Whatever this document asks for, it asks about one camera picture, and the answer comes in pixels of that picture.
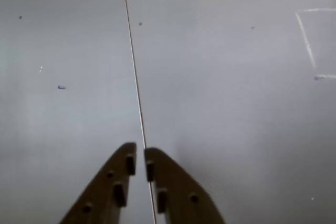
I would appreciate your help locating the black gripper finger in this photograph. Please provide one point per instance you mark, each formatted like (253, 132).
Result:
(105, 190)
(181, 190)

